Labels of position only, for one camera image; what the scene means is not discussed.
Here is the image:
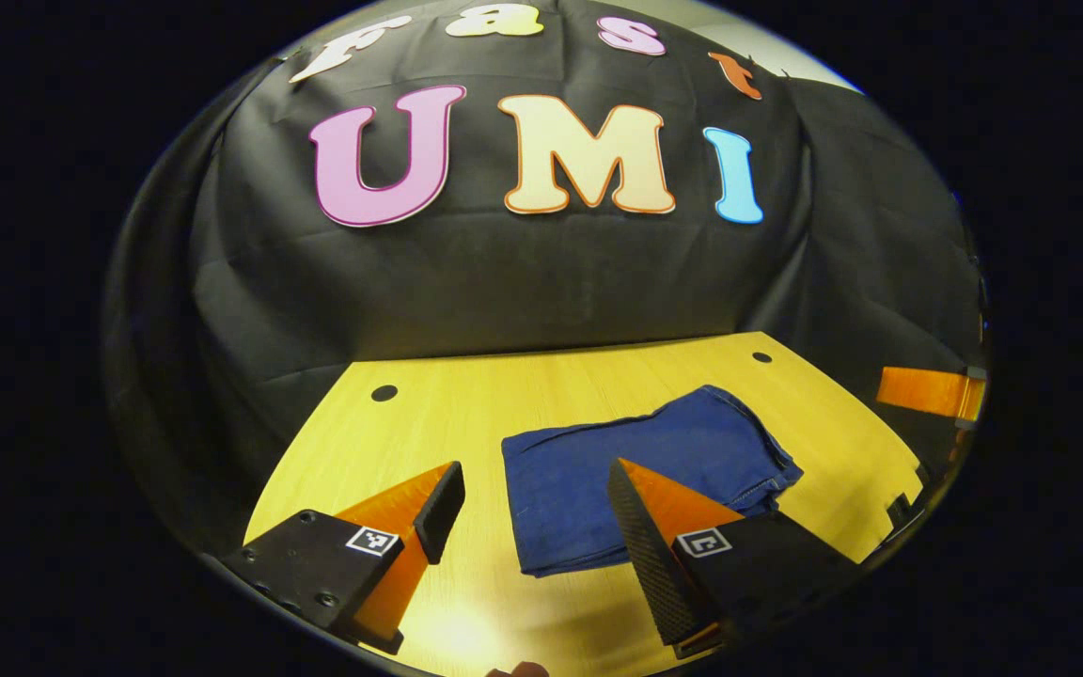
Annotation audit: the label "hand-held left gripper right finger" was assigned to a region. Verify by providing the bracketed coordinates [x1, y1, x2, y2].
[606, 457, 862, 659]

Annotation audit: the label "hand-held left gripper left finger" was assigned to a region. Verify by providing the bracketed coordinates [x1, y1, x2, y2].
[220, 460, 467, 656]

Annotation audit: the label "blue denim jeans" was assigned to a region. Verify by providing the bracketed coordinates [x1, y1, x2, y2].
[501, 384, 804, 578]

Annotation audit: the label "black backdrop cloth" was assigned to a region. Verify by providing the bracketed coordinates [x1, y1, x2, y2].
[102, 0, 986, 556]

